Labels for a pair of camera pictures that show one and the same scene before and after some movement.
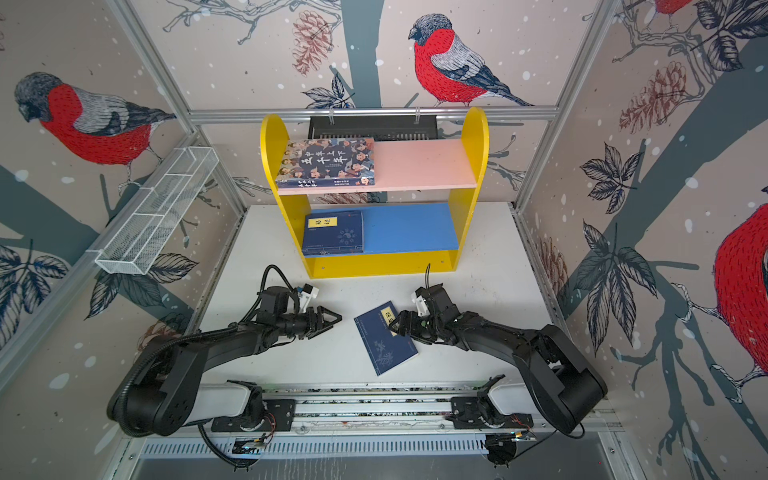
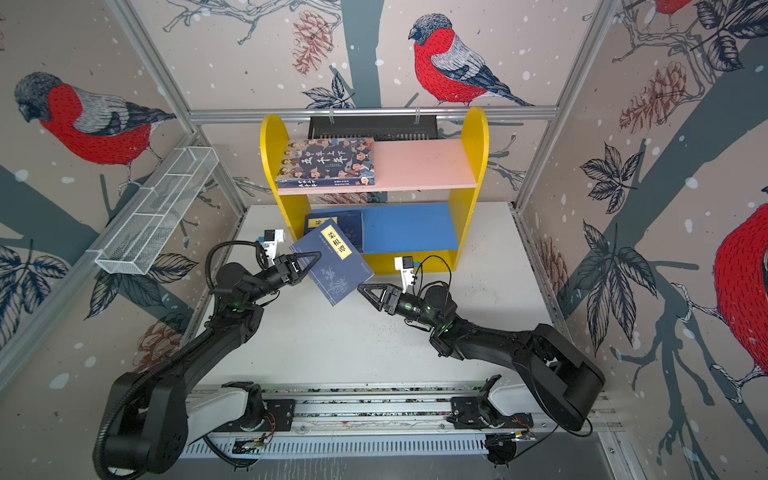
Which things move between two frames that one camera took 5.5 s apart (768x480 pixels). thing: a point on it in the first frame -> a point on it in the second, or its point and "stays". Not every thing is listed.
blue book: (333, 232) stays
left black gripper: (312, 329) -> (288, 270)
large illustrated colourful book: (327, 162) stays
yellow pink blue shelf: (413, 211) stays
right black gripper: (413, 328) -> (394, 293)
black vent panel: (378, 127) stays
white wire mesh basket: (137, 245) stays
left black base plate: (279, 417) stays
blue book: (388, 349) -> (340, 269)
